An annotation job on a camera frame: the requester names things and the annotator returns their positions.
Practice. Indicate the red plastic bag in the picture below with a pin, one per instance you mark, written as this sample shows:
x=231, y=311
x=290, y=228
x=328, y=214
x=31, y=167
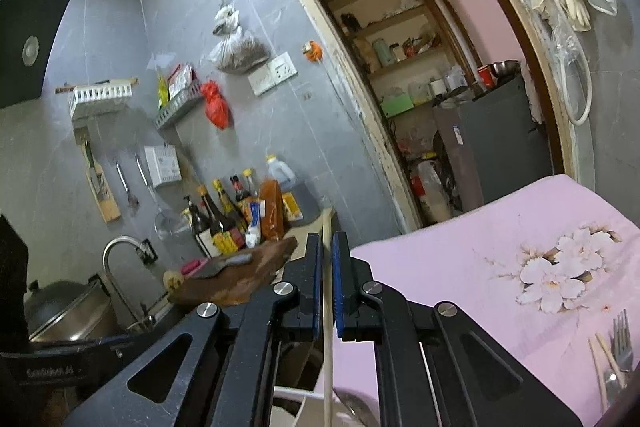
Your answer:
x=216, y=107

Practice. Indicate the metal bowl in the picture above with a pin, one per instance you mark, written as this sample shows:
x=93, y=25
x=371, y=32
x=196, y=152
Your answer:
x=504, y=68

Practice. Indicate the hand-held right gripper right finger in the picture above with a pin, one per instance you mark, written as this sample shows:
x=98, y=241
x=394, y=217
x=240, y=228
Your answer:
x=337, y=292

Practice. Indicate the red and white snack packet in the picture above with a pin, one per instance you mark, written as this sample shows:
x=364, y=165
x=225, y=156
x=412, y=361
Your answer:
x=180, y=82

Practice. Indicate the pink floral cloth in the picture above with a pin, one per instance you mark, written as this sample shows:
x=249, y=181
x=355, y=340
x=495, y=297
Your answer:
x=475, y=267

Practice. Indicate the metal wok with lid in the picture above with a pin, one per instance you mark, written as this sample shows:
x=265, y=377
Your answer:
x=65, y=307

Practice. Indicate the metal faucet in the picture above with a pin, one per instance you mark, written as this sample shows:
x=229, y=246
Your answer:
x=111, y=257

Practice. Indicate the dark bottle white label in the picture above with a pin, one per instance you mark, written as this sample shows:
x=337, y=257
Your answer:
x=197, y=227

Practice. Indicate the white and blue tube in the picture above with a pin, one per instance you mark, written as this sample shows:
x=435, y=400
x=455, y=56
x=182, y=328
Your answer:
x=253, y=227

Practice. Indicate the soy sauce bottle yellow label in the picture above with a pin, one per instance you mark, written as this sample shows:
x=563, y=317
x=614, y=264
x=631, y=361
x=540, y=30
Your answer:
x=222, y=234

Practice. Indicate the wooden shelving unit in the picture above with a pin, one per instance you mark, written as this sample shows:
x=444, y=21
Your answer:
x=410, y=58

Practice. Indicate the metal wall shelf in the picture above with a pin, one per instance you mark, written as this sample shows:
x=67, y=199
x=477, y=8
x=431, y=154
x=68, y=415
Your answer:
x=177, y=111

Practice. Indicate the yellow scrubber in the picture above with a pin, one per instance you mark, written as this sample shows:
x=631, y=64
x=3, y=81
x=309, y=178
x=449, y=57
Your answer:
x=172, y=281

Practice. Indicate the dark sauce bottle yellow cap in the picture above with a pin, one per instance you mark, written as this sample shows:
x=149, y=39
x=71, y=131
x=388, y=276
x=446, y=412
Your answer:
x=227, y=204

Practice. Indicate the yellow snack packet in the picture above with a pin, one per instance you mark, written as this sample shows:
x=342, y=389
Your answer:
x=163, y=92

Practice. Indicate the sauce bottle red label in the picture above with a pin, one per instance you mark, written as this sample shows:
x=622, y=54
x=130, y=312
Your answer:
x=241, y=194

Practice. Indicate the clear bottle yellow cap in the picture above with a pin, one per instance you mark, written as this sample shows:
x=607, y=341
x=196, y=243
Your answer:
x=249, y=182

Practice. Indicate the white wall socket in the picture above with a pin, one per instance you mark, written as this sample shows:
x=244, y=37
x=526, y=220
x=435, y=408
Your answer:
x=272, y=73

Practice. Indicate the cream door frame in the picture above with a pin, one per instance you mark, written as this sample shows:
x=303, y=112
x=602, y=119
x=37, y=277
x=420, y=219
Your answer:
x=374, y=127

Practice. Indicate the metal fork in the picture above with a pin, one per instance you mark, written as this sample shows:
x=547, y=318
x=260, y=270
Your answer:
x=622, y=342

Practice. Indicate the wooden knife holder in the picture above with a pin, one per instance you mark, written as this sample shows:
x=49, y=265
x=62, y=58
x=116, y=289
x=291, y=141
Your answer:
x=102, y=192

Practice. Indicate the metal spoon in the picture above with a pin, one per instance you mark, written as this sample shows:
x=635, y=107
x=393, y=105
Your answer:
x=357, y=412
x=611, y=384

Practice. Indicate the kitchen cleaver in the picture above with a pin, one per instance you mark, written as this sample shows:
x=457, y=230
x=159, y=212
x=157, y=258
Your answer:
x=220, y=266

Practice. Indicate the white plastic utensil holder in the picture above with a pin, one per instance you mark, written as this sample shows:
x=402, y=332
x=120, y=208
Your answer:
x=300, y=394

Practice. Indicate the hanging metal strainer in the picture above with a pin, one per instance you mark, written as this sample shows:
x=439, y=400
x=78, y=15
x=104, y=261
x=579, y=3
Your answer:
x=167, y=222

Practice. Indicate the white wall basket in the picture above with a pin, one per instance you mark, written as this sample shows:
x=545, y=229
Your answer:
x=100, y=96

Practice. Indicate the red cup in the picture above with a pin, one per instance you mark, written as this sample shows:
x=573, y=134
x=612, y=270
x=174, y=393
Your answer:
x=486, y=77

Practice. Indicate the wooden cutting board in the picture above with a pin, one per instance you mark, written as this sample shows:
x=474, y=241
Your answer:
x=235, y=287

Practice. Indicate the clear bag of dried goods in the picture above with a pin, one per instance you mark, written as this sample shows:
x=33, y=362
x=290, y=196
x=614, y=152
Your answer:
x=237, y=52

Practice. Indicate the black wall outlet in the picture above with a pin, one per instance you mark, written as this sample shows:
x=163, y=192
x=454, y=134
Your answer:
x=148, y=252

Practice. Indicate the green box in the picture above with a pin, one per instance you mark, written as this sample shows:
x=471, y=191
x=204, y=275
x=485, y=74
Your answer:
x=397, y=106

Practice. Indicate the green jar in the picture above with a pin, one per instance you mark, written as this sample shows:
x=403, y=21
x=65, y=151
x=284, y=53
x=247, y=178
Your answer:
x=382, y=53

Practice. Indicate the black range hood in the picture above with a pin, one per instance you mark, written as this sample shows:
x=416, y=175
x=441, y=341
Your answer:
x=30, y=52

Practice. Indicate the hanging metal peeler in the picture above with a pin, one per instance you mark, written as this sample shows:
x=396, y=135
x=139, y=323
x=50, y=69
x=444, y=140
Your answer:
x=126, y=187

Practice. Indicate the white wall box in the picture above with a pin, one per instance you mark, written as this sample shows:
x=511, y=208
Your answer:
x=162, y=166

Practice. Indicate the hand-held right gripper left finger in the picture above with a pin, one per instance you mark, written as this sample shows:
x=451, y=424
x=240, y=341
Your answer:
x=315, y=297

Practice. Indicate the orange sauce pouch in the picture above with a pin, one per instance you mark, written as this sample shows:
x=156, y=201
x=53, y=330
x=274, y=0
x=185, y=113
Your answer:
x=271, y=212

